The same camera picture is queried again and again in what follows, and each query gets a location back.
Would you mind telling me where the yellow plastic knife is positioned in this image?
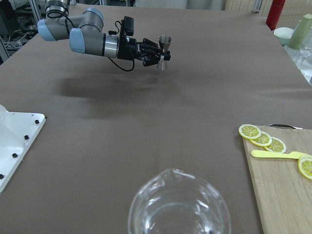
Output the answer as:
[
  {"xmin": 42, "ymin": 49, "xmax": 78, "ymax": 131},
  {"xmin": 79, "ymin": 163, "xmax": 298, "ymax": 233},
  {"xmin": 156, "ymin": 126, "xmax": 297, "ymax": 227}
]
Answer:
[{"xmin": 251, "ymin": 150, "xmax": 308, "ymax": 159}]

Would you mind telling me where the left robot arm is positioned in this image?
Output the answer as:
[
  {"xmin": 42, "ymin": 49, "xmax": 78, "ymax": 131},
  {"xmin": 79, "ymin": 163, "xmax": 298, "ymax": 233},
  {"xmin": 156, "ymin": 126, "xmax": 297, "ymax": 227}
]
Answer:
[{"xmin": 37, "ymin": 0, "xmax": 172, "ymax": 70}]

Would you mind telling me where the lemon slice middle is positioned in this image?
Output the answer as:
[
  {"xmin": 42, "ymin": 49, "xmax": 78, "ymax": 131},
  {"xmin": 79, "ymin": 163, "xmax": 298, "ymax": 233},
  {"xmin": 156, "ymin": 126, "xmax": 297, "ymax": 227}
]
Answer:
[{"xmin": 249, "ymin": 132, "xmax": 273, "ymax": 147}]

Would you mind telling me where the white bowl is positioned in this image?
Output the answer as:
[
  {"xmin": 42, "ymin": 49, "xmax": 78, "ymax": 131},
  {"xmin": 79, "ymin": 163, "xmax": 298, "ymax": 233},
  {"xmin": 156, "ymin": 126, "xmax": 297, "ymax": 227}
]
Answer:
[{"xmin": 273, "ymin": 27, "xmax": 294, "ymax": 46}]

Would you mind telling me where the steel jigger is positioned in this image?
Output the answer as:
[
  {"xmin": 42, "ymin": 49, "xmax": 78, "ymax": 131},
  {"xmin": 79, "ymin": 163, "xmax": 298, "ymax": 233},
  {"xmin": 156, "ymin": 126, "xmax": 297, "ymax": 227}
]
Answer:
[{"xmin": 157, "ymin": 35, "xmax": 173, "ymax": 71}]

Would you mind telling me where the wooden cutting board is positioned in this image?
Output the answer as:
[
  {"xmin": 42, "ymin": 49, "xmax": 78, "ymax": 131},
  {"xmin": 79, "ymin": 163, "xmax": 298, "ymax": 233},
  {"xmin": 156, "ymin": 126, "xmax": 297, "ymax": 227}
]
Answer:
[{"xmin": 243, "ymin": 139, "xmax": 312, "ymax": 234}]

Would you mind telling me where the wine glass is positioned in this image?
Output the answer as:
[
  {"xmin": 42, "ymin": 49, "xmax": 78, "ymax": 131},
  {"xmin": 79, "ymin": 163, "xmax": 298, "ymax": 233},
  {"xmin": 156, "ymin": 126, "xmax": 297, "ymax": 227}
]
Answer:
[{"xmin": 298, "ymin": 30, "xmax": 312, "ymax": 85}]

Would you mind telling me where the red cylinder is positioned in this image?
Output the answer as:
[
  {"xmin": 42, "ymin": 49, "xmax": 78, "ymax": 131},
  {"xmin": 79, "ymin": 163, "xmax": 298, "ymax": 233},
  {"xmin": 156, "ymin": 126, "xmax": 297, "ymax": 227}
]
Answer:
[{"xmin": 266, "ymin": 0, "xmax": 285, "ymax": 31}]

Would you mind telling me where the clear glass measuring cup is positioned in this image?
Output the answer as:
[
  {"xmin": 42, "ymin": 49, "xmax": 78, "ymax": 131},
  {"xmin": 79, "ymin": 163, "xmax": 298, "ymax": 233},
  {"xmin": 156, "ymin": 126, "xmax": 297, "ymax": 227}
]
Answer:
[{"xmin": 127, "ymin": 168, "xmax": 232, "ymax": 234}]

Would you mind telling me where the lemon slice by knife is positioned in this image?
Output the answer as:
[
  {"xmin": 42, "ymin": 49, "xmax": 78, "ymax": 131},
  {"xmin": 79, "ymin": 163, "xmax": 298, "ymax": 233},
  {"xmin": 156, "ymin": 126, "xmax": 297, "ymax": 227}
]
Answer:
[{"xmin": 298, "ymin": 155, "xmax": 312, "ymax": 180}]

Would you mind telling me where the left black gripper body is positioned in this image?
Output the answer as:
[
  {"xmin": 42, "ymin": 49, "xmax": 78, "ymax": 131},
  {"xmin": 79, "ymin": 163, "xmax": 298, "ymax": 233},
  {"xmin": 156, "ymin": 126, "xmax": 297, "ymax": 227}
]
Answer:
[{"xmin": 117, "ymin": 37, "xmax": 146, "ymax": 64}]

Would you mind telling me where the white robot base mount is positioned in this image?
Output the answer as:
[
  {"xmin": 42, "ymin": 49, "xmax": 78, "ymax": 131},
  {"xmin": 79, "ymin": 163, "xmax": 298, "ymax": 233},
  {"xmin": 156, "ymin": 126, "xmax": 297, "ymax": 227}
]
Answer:
[{"xmin": 0, "ymin": 106, "xmax": 46, "ymax": 191}]

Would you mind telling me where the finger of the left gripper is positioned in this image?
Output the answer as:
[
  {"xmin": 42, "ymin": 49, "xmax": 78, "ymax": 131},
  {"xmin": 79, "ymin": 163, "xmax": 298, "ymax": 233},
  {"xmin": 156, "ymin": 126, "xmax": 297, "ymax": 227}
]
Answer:
[
  {"xmin": 142, "ymin": 38, "xmax": 163, "ymax": 55},
  {"xmin": 142, "ymin": 54, "xmax": 171, "ymax": 67}
]

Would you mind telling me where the lemon slice near knife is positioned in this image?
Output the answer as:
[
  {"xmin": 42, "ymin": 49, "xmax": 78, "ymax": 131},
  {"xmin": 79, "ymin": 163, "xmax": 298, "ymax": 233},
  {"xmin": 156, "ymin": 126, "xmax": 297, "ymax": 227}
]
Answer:
[{"xmin": 264, "ymin": 137, "xmax": 287, "ymax": 153}]

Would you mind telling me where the lemon slice end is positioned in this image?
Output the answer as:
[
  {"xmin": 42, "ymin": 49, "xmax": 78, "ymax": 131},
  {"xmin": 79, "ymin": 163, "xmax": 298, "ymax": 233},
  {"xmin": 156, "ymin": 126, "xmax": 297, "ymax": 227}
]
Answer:
[{"xmin": 238, "ymin": 124, "xmax": 261, "ymax": 139}]

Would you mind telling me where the green cup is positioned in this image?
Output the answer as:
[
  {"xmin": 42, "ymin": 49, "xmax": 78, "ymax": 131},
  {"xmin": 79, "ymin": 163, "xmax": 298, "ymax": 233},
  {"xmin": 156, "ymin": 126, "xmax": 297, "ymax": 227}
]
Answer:
[{"xmin": 288, "ymin": 14, "xmax": 312, "ymax": 50}]

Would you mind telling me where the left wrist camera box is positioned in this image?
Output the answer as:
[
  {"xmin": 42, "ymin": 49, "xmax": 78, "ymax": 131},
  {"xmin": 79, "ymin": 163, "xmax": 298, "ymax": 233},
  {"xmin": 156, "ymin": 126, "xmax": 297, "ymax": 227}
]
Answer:
[{"xmin": 120, "ymin": 16, "xmax": 134, "ymax": 37}]

